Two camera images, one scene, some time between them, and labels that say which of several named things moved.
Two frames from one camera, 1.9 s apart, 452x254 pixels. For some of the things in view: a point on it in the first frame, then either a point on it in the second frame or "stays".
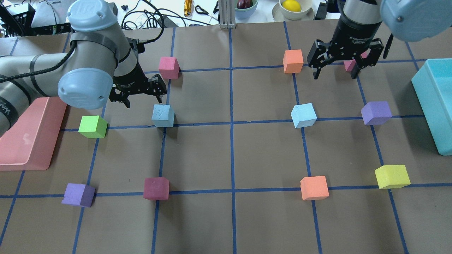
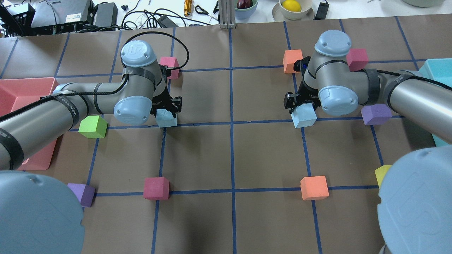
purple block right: (376, 113) stays
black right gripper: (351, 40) to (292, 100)
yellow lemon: (292, 5) stays
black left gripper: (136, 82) to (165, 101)
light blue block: (163, 115) stays
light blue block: (303, 115) stays
